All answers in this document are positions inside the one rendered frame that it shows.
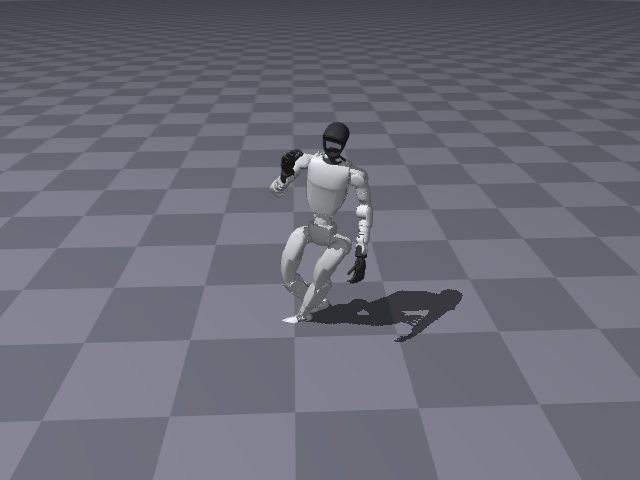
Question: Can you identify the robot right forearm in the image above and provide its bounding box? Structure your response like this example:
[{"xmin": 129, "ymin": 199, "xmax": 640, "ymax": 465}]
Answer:
[{"xmin": 269, "ymin": 174, "xmax": 294, "ymax": 194}]

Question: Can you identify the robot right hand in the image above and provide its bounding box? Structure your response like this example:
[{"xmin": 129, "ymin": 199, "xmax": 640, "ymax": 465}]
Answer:
[{"xmin": 281, "ymin": 149, "xmax": 304, "ymax": 184}]

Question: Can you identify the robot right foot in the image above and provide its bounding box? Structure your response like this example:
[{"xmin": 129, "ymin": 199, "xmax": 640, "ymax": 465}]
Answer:
[{"xmin": 310, "ymin": 298, "xmax": 330, "ymax": 313}]

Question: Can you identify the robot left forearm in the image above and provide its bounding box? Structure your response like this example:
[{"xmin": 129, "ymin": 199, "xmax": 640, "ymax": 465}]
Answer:
[{"xmin": 355, "ymin": 206, "xmax": 373, "ymax": 255}]

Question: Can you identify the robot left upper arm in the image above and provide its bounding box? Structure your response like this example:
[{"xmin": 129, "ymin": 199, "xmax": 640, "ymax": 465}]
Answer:
[{"xmin": 349, "ymin": 165, "xmax": 372, "ymax": 219}]

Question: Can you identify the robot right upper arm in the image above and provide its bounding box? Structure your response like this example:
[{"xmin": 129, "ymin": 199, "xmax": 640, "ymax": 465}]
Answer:
[{"xmin": 269, "ymin": 153, "xmax": 314, "ymax": 198}]

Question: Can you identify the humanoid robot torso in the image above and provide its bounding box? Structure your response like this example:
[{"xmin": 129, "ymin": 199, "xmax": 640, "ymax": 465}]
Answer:
[{"xmin": 306, "ymin": 151, "xmax": 353, "ymax": 246}]

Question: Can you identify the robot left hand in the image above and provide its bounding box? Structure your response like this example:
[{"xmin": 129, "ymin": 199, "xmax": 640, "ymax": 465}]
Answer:
[{"xmin": 347, "ymin": 245, "xmax": 367, "ymax": 283}]

